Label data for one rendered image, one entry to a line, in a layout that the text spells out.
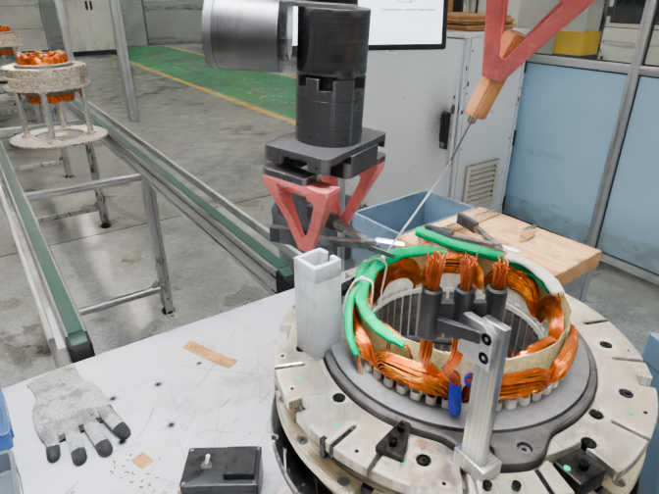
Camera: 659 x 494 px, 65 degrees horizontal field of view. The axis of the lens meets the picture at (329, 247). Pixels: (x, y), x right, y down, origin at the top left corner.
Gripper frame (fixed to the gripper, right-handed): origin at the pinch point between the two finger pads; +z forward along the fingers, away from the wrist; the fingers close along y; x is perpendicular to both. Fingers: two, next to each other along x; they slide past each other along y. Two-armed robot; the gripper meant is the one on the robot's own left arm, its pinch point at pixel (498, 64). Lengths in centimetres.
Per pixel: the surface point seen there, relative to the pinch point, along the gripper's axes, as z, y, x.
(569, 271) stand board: 24.0, -22.7, 19.2
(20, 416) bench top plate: 74, 5, -42
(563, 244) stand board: 24.4, -29.7, 18.6
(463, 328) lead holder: 10.4, 14.6, 5.0
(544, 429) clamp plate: 18.6, 10.3, 14.3
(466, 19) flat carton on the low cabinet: 38, -232, -24
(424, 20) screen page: 20, -106, -23
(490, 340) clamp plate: 9.8, 15.1, 6.4
